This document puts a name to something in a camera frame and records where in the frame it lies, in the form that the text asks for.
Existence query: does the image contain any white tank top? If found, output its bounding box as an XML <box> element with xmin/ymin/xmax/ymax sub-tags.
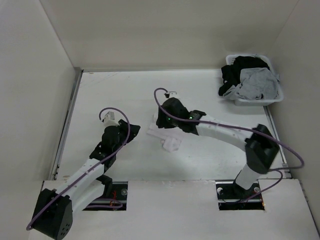
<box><xmin>146</xmin><ymin>112</ymin><xmax>184</xmax><ymax>153</ymax></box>

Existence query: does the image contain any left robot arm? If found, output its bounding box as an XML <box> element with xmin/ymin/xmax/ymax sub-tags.
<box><xmin>27</xmin><ymin>119</ymin><xmax>141</xmax><ymax>240</ymax></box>

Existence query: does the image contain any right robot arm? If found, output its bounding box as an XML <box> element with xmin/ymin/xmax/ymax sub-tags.
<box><xmin>156</xmin><ymin>97</ymin><xmax>280</xmax><ymax>200</ymax></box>

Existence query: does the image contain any black tank top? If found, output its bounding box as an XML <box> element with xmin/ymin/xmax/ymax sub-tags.
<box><xmin>218</xmin><ymin>56</ymin><xmax>270</xmax><ymax>97</ymax></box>

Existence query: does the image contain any grey tank top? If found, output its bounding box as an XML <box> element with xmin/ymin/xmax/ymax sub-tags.
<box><xmin>222</xmin><ymin>67</ymin><xmax>278</xmax><ymax>101</ymax></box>

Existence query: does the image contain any white plastic laundry basket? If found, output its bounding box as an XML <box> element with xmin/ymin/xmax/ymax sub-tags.
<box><xmin>225</xmin><ymin>53</ymin><xmax>284</xmax><ymax>107</ymax></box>

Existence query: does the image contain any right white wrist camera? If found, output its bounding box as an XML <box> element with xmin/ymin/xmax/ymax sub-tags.
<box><xmin>164</xmin><ymin>91</ymin><xmax>180</xmax><ymax>99</ymax></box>

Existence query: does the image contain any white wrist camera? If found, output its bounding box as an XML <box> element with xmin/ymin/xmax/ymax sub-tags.
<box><xmin>102</xmin><ymin>111</ymin><xmax>119</xmax><ymax>127</ymax></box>
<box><xmin>164</xmin><ymin>91</ymin><xmax>180</xmax><ymax>99</ymax></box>

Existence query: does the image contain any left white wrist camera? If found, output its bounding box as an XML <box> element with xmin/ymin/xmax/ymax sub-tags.
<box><xmin>102</xmin><ymin>111</ymin><xmax>119</xmax><ymax>127</ymax></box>

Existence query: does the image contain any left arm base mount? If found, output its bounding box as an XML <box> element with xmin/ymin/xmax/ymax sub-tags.
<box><xmin>97</xmin><ymin>175</ymin><xmax>129</xmax><ymax>211</ymax></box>

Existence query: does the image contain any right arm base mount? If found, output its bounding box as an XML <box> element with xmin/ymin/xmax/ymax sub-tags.
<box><xmin>216</xmin><ymin>181</ymin><xmax>265</xmax><ymax>211</ymax></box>

